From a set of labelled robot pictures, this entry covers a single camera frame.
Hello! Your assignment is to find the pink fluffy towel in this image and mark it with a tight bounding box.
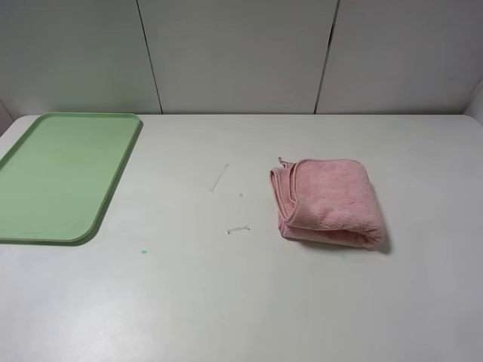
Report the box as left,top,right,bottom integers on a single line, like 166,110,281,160
269,159,386,250

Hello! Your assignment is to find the green plastic tray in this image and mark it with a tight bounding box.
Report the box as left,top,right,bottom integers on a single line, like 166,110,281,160
1,112,143,246

